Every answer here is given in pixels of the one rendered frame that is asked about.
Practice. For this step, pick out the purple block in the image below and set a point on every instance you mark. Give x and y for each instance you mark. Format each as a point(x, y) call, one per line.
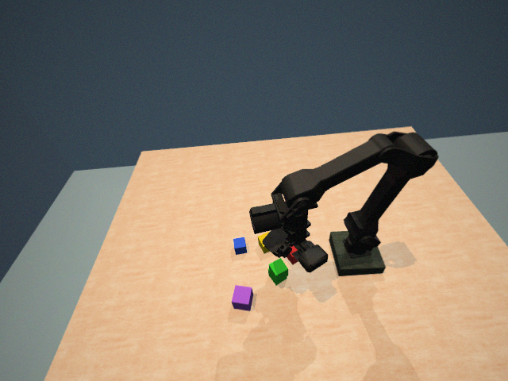
point(242, 298)

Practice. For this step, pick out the yellow block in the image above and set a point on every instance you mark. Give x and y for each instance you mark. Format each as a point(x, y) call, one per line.
point(260, 239)

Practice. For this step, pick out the red block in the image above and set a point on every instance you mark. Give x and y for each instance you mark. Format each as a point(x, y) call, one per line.
point(290, 256)

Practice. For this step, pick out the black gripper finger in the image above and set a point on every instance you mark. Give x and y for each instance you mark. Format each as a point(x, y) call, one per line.
point(295, 255)

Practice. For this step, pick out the blue block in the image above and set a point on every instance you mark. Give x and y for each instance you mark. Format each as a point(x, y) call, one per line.
point(240, 245)

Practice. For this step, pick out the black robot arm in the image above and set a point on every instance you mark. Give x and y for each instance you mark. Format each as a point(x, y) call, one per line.
point(408, 156)

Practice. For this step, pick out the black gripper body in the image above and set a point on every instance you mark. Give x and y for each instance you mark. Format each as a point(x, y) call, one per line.
point(311, 256)

